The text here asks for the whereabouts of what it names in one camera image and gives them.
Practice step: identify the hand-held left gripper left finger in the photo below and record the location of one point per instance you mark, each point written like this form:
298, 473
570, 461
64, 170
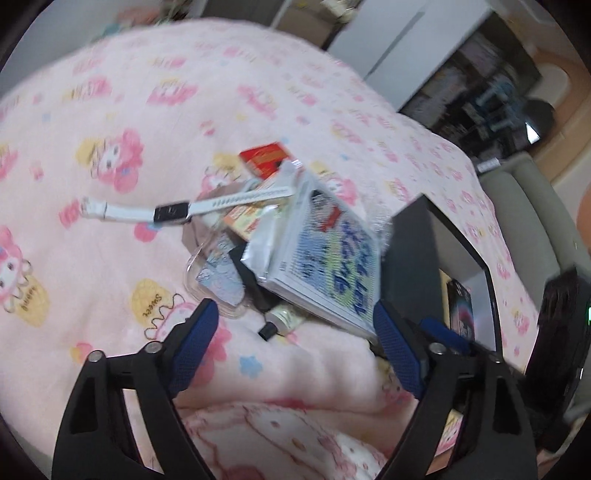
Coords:
194, 344

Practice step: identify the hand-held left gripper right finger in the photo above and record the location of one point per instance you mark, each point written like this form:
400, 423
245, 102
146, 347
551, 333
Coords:
399, 353

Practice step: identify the clear plastic card holder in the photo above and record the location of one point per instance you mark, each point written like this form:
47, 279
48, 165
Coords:
217, 277

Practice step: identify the black storage box container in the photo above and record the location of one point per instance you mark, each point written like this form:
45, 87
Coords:
406, 258

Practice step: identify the cartoon book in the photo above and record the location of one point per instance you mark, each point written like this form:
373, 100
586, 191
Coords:
323, 249

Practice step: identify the black rainbow screen protector box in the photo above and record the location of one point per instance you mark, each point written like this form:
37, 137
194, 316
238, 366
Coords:
459, 309

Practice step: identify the black flat item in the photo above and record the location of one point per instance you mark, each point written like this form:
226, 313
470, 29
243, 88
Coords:
247, 277

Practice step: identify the small cream tube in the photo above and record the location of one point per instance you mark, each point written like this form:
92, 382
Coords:
288, 318

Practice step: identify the brown flat packet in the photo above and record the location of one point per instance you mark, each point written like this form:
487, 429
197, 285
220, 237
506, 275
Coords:
198, 233

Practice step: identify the grey sofa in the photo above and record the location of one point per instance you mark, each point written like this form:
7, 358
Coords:
531, 221

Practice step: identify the orange small box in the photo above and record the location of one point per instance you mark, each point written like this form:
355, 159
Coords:
244, 220

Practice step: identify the white smartwatch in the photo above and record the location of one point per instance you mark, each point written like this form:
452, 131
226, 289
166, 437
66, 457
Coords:
124, 213

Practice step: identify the red small box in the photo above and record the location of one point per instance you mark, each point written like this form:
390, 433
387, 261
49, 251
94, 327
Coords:
265, 157

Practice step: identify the pink printed blanket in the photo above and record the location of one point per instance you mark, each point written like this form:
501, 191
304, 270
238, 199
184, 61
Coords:
138, 115

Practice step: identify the dark bookshelf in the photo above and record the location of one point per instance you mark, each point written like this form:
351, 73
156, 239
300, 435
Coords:
485, 92

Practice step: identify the white cabinet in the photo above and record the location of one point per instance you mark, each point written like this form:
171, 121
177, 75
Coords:
406, 41

